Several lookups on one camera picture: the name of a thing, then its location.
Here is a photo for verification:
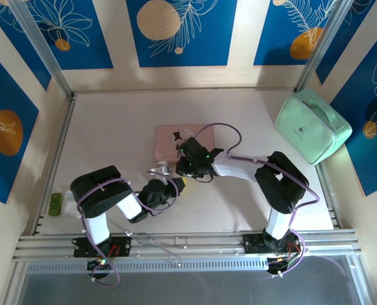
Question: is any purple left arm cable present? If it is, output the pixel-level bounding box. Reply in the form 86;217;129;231
76;170;185;288

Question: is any aluminium front rail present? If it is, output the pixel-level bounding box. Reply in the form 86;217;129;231
12;227;363;263

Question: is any mint green zipper bag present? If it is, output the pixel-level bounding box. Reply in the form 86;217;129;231
275;88;354;165

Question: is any small green block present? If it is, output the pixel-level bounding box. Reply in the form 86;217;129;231
50;193;63;217

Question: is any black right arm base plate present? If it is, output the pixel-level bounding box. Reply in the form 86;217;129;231
241;233;305;255

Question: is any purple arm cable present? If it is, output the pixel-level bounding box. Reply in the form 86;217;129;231
193;122;321;280
76;170;185;288

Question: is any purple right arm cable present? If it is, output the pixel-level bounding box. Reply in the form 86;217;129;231
193;122;321;280

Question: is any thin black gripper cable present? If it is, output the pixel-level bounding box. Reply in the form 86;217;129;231
191;173;215;184

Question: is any aluminium side rail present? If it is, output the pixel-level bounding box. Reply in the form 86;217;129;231
31;94;77;236
315;163;343;229

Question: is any slotted grey cable duct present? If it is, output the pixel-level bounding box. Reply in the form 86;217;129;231
23;256;272;275

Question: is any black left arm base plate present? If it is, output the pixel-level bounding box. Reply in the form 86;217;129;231
73;236;133;259

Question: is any aluminium frame post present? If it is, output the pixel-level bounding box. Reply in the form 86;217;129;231
9;0;75;98
294;0;354;93

